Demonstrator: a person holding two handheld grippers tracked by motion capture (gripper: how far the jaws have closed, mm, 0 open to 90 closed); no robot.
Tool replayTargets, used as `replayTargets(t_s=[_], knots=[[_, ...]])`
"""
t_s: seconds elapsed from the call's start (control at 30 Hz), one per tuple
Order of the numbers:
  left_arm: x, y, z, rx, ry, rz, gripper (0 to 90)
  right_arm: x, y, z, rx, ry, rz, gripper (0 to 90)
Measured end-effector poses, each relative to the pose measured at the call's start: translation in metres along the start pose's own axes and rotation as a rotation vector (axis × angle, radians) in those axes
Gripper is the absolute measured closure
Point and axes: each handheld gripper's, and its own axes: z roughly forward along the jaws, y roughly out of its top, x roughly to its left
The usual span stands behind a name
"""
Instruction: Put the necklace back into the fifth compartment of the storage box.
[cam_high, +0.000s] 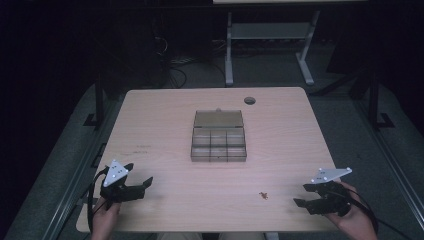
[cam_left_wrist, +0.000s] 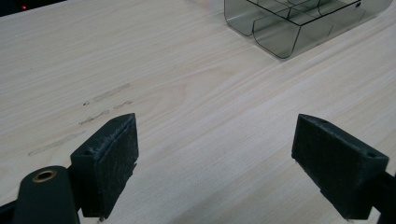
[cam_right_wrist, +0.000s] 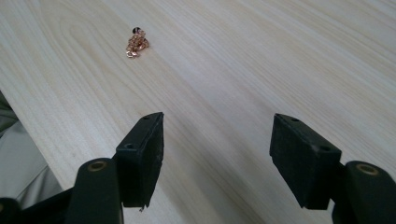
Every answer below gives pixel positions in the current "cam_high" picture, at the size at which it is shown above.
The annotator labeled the grey metal rail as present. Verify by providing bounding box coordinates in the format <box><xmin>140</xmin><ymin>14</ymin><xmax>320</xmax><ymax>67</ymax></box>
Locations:
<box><xmin>354</xmin><ymin>99</ymin><xmax>424</xmax><ymax>231</ymax></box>
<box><xmin>41</xmin><ymin>99</ymin><xmax>118</xmax><ymax>240</ymax></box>

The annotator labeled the clear plastic compartment box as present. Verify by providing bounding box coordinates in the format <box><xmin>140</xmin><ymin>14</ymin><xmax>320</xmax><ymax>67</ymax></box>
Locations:
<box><xmin>190</xmin><ymin>107</ymin><xmax>248</xmax><ymax>163</ymax></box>

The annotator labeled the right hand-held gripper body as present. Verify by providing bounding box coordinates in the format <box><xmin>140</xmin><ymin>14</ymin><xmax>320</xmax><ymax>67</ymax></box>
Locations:
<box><xmin>307</xmin><ymin>167</ymin><xmax>353</xmax><ymax>217</ymax></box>

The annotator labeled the person's left hand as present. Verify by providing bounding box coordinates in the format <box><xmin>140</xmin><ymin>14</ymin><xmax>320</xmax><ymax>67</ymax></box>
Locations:
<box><xmin>91</xmin><ymin>197</ymin><xmax>122</xmax><ymax>240</ymax></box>

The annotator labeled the white metal desk frame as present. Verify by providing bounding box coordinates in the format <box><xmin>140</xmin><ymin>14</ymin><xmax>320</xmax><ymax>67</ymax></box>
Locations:
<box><xmin>212</xmin><ymin>0</ymin><xmax>368</xmax><ymax>87</ymax></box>

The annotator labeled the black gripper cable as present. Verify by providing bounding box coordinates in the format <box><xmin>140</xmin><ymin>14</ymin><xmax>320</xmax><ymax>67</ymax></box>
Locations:
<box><xmin>343</xmin><ymin>186</ymin><xmax>416</xmax><ymax>240</ymax></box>
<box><xmin>86</xmin><ymin>168</ymin><xmax>110</xmax><ymax>233</ymax></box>

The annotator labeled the bundle of floor cables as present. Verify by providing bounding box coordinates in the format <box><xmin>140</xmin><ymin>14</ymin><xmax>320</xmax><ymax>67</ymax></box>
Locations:
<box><xmin>151</xmin><ymin>33</ymin><xmax>234</xmax><ymax>90</ymax></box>

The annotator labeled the black metal stand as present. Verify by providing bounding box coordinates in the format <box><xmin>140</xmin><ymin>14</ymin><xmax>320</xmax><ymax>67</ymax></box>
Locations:
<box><xmin>367</xmin><ymin>68</ymin><xmax>396</xmax><ymax>131</ymax></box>
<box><xmin>82</xmin><ymin>71</ymin><xmax>105</xmax><ymax>128</ymax></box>

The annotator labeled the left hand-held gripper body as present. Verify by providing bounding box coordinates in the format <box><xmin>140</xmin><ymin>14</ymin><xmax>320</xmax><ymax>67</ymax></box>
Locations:
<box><xmin>99</xmin><ymin>159</ymin><xmax>147</xmax><ymax>204</ymax></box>

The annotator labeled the person's right hand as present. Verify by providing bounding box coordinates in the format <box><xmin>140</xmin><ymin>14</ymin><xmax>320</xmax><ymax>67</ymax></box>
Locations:
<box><xmin>324</xmin><ymin>180</ymin><xmax>380</xmax><ymax>240</ymax></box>

